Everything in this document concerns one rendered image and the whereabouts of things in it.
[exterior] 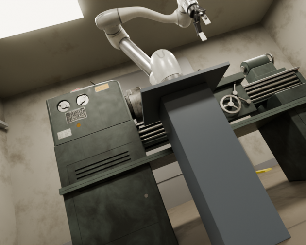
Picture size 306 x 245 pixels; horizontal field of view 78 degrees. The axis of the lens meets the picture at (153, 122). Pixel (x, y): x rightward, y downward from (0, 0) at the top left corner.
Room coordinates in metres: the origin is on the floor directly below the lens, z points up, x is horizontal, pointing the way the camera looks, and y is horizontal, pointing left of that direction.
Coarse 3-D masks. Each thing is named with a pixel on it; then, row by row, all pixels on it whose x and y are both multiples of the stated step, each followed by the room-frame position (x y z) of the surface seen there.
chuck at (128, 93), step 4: (128, 92) 1.43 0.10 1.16; (128, 96) 1.41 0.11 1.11; (132, 96) 1.41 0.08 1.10; (132, 100) 1.41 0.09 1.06; (132, 104) 1.42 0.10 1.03; (136, 108) 1.44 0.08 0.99; (136, 112) 1.46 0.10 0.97; (136, 116) 1.48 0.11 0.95; (136, 120) 1.52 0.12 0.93; (140, 120) 1.55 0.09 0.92
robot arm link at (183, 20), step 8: (120, 8) 0.97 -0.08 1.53; (128, 8) 0.98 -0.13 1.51; (136, 8) 0.99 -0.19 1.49; (144, 8) 1.01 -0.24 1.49; (120, 16) 0.99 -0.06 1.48; (128, 16) 1.01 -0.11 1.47; (136, 16) 1.03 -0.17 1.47; (144, 16) 1.04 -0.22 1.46; (152, 16) 1.06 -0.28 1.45; (160, 16) 1.09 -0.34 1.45; (168, 16) 1.12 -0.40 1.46; (176, 16) 1.11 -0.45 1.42; (184, 16) 1.11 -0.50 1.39; (184, 24) 1.18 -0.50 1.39
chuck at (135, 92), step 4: (132, 88) 1.47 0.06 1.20; (136, 88) 1.45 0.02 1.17; (140, 88) 1.44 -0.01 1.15; (132, 92) 1.42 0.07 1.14; (136, 92) 1.42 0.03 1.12; (136, 96) 1.42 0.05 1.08; (140, 96) 1.42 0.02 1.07; (136, 100) 1.42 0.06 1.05; (140, 100) 1.42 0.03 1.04; (136, 104) 1.42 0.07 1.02; (140, 108) 1.45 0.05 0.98; (140, 112) 1.47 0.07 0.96; (140, 116) 1.50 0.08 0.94
